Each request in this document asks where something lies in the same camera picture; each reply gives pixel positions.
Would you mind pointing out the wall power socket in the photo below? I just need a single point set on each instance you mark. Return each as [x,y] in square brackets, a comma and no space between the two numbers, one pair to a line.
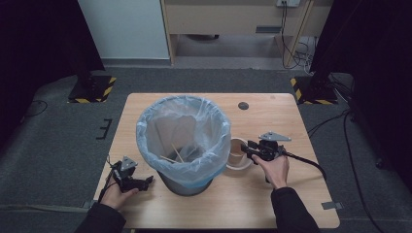
[288,2]

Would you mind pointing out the wooden stick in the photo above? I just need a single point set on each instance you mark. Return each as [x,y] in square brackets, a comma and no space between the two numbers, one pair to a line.
[168,159]
[177,152]

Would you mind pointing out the black mesh trash bin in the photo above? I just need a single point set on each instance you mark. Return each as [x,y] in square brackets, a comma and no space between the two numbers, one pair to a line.
[184,189]

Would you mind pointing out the light wooden desk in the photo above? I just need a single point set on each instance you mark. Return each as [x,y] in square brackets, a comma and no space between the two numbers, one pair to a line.
[226,16]

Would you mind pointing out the grey tape strip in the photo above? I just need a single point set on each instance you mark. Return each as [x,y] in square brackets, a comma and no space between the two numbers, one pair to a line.
[332,205]
[88,204]

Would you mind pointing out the bin with blue liner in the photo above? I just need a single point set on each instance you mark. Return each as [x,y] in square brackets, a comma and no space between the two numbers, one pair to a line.
[210,161]

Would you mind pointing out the person's right hand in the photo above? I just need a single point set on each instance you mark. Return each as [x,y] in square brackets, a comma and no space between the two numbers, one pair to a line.
[275,171]

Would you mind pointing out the person's left hand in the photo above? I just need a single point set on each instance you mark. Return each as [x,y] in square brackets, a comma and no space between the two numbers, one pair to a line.
[115,197]

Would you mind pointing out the striped black stand base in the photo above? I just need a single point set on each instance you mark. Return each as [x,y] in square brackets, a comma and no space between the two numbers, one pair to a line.
[312,92]
[94,89]

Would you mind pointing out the brown paper cup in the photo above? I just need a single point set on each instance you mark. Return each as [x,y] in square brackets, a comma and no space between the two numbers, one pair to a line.
[237,158]

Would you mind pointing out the round grey table grommet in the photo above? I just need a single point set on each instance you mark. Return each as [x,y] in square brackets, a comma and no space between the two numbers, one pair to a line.
[243,106]

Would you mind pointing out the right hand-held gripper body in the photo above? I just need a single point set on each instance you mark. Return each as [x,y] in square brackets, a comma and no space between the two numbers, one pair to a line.
[270,149]

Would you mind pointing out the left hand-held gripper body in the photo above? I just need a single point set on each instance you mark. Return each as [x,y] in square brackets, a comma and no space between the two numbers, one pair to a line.
[126,176]

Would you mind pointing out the black curtain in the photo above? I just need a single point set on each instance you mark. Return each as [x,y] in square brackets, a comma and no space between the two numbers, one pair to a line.
[39,48]
[372,48]

